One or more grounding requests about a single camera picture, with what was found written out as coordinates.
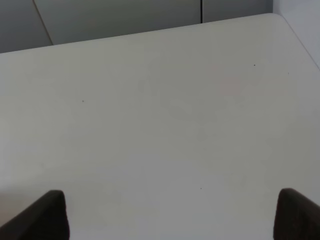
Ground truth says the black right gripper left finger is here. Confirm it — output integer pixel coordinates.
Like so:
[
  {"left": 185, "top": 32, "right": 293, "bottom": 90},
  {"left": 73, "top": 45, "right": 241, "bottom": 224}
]
[{"left": 0, "top": 190, "right": 70, "bottom": 240}]

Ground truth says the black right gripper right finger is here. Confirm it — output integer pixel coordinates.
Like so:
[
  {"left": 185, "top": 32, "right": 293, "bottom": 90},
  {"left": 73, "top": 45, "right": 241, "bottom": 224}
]
[{"left": 273, "top": 188, "right": 320, "bottom": 240}]

